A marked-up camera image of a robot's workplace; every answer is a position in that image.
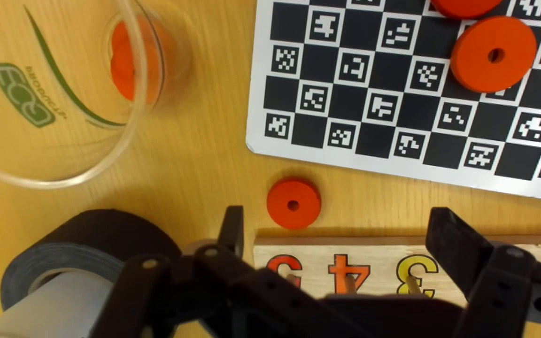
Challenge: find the wooden number puzzle board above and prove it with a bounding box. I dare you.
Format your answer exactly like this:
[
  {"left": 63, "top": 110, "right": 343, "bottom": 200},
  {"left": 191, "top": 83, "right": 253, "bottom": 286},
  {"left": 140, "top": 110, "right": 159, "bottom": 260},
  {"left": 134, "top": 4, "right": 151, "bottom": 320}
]
[{"left": 251, "top": 228, "right": 541, "bottom": 301}]

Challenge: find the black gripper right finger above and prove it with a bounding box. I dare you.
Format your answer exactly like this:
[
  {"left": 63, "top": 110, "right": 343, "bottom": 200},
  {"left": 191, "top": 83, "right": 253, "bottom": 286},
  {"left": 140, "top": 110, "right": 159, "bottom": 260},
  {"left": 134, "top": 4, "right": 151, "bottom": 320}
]
[{"left": 424, "top": 207, "right": 541, "bottom": 338}]

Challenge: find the orange disc with hole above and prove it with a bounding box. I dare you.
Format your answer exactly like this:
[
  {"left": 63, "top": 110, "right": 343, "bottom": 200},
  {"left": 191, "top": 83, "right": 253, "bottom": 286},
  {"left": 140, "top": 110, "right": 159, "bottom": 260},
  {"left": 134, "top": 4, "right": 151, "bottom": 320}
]
[
  {"left": 264, "top": 177, "right": 322, "bottom": 232},
  {"left": 106, "top": 18, "right": 164, "bottom": 108},
  {"left": 448, "top": 16, "right": 538, "bottom": 96},
  {"left": 427, "top": 0, "right": 503, "bottom": 21}
]

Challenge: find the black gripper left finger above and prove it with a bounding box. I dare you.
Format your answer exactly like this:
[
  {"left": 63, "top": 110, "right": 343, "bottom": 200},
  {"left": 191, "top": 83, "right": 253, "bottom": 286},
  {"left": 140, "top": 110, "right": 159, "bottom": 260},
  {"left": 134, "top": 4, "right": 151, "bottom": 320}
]
[{"left": 87, "top": 205, "right": 360, "bottom": 338}]

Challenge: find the black white checkerboard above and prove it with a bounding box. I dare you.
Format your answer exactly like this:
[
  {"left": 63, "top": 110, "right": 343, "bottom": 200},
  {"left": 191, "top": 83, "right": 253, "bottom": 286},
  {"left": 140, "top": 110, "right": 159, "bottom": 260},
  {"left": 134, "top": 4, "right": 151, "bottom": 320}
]
[{"left": 243, "top": 0, "right": 541, "bottom": 205}]

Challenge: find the clear plastic cup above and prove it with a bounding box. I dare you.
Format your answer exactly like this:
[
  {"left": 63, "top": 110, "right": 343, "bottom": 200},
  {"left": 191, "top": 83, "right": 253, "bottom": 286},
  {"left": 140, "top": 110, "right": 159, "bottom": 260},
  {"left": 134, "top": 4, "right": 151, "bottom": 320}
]
[{"left": 0, "top": 0, "right": 168, "bottom": 190}]

